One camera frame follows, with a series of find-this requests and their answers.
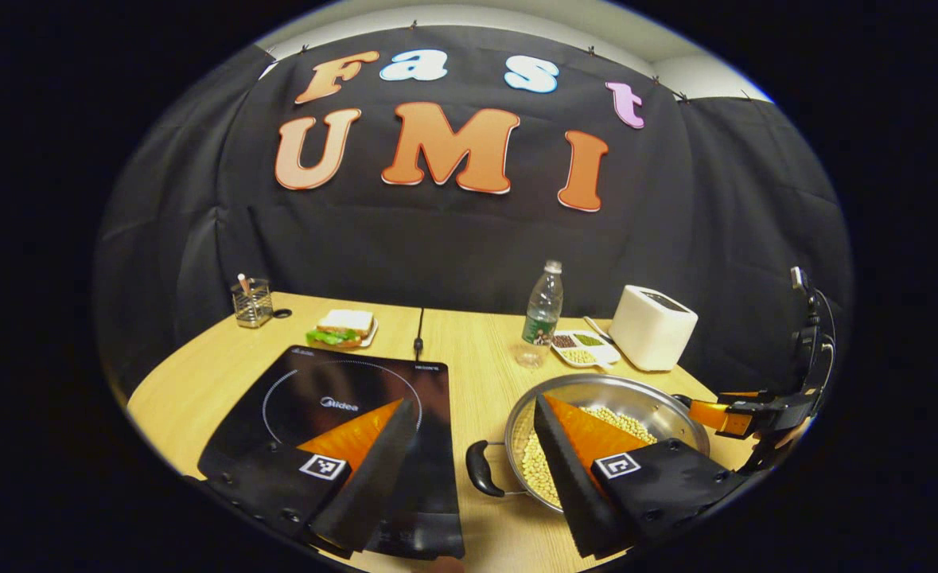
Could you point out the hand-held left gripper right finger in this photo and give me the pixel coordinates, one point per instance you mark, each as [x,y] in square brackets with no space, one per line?
[568,485]

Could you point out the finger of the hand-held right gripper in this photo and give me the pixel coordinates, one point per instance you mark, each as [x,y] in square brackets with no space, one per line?
[711,415]

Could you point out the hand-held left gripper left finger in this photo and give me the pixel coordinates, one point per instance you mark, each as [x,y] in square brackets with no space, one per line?
[373,477]

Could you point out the stainless steel pot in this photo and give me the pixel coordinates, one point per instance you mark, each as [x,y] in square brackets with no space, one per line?
[620,394]

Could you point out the black induction cooktop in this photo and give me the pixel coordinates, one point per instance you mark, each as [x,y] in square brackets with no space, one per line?
[333,382]

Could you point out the pile of soybeans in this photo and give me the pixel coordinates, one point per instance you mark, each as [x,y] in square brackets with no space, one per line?
[536,469]

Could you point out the white toaster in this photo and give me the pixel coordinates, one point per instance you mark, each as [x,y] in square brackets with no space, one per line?
[651,334]

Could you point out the white divided dish of beans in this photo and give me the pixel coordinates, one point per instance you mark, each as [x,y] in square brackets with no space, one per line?
[584,350]

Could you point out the small white plate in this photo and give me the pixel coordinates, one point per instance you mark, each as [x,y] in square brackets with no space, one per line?
[371,334]

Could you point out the sandwich with lettuce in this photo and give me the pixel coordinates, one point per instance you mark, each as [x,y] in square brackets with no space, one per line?
[345,325]

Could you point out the clear plastic water bottle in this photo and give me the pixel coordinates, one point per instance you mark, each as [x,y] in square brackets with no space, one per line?
[542,318]

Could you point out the pink and white pen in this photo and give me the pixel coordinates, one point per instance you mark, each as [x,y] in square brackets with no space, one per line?
[243,282]

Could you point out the row of black cloth clips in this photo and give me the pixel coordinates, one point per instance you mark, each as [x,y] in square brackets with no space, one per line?
[414,25]

